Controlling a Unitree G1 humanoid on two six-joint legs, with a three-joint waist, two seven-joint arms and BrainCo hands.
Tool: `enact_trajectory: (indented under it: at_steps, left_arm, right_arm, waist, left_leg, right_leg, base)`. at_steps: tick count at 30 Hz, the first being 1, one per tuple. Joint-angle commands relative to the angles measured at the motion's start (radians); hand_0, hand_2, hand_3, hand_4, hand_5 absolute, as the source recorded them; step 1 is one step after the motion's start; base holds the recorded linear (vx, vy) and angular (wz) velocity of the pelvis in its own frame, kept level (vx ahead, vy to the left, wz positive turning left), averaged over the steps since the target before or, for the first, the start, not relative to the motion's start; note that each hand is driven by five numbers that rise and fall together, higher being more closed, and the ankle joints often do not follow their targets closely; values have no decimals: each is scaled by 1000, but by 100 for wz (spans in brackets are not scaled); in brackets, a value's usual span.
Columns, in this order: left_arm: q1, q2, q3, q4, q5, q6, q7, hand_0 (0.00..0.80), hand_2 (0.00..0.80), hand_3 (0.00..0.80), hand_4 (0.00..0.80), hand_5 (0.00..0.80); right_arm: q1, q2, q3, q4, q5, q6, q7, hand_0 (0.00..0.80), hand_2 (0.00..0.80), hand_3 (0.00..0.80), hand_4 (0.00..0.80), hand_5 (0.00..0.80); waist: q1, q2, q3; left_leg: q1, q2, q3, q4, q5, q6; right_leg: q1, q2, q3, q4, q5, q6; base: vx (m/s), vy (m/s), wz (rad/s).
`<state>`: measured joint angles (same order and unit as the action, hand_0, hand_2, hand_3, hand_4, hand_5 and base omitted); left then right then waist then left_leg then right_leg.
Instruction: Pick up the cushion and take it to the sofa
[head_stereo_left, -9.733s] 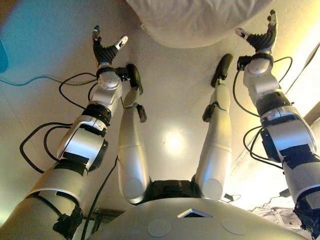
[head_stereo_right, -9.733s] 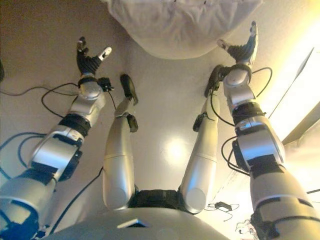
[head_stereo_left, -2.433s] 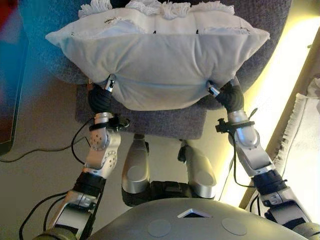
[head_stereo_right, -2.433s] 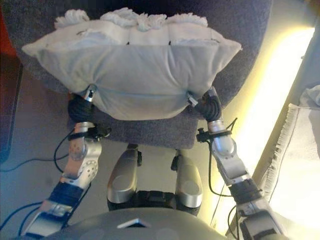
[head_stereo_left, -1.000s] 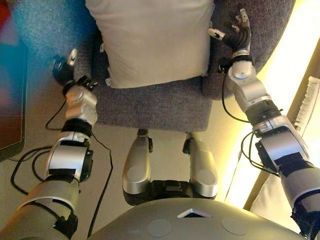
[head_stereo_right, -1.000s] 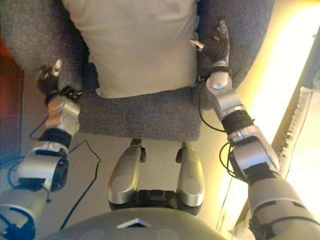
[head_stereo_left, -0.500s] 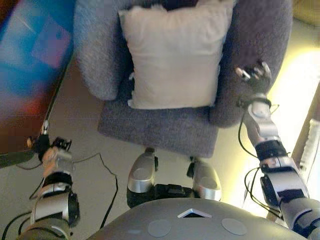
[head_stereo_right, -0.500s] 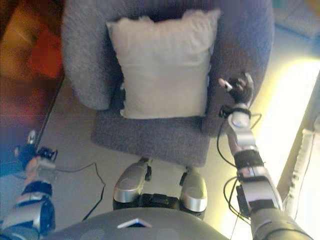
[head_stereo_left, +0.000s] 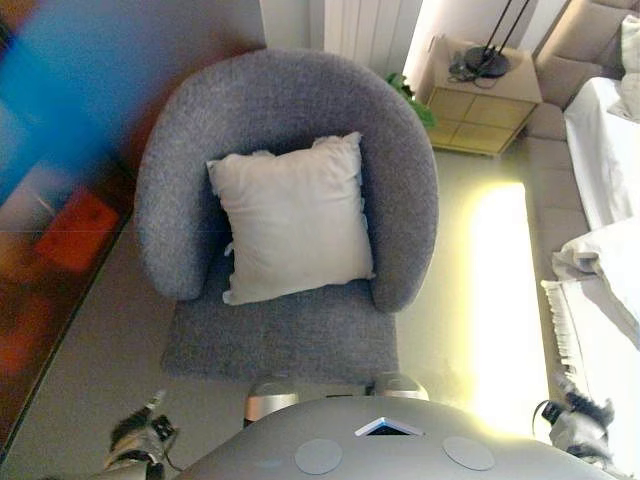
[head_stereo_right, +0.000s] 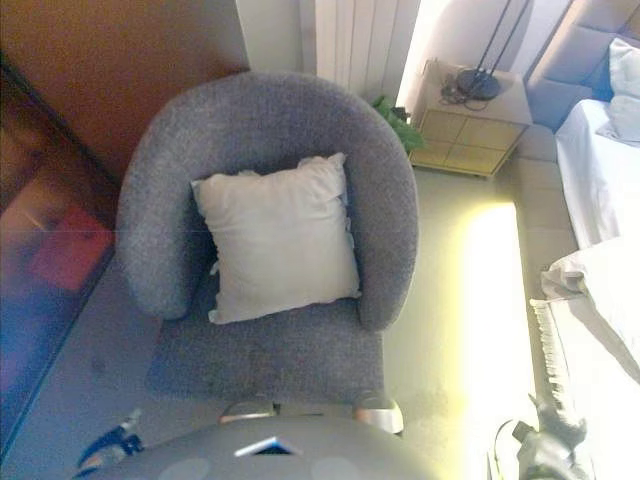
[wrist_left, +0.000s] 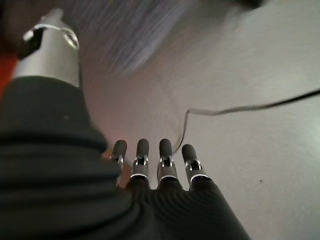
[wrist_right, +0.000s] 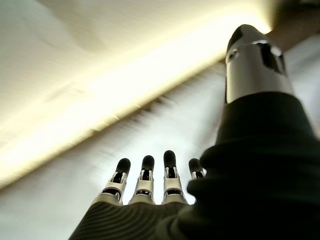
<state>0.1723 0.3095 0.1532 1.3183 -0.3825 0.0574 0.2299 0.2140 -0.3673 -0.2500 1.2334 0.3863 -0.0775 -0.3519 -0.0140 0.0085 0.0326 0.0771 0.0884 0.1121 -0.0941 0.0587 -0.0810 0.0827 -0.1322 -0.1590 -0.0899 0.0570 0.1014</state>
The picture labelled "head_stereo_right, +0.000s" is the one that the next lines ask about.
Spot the dark left robot hand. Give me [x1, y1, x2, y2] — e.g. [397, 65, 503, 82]
[79, 409, 144, 466]

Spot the dark right robot hand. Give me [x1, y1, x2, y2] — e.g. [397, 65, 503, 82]
[528, 394, 587, 446]

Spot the white fringed cushion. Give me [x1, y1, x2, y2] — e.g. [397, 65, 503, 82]
[189, 152, 362, 326]

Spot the white fringed blanket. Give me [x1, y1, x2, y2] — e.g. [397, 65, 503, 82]
[528, 297, 640, 480]

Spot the grey robot torso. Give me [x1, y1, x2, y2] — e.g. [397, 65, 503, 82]
[74, 412, 451, 480]

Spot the silver left robot leg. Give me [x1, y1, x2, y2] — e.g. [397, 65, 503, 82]
[218, 394, 279, 425]

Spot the white folded duvet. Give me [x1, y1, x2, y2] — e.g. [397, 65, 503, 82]
[540, 234, 640, 386]

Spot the glossy brown wooden cabinet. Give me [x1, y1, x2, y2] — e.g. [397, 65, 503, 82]
[0, 49, 121, 451]

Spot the grey upholstered bed base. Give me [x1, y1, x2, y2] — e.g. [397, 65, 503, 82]
[507, 123, 581, 301]

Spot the white bed sheet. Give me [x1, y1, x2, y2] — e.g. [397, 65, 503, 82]
[554, 98, 640, 250]

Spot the beige bedside table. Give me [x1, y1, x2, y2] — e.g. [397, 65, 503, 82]
[408, 58, 534, 179]

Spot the white bed pillow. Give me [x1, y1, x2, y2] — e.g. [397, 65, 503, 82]
[597, 94, 640, 142]
[607, 37, 640, 101]

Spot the green potted plant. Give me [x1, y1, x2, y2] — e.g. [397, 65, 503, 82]
[370, 94, 427, 154]

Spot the grey fabric armchair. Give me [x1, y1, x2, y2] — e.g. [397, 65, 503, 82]
[115, 70, 420, 401]

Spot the grey upholstered headboard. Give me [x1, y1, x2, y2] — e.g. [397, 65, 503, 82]
[524, 0, 640, 134]

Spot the white ribbed radiator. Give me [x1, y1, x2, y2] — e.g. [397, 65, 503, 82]
[314, 0, 401, 96]

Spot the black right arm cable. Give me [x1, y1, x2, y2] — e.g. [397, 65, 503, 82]
[487, 419, 516, 480]

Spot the black cable bundle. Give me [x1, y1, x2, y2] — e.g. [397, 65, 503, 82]
[439, 69, 489, 112]

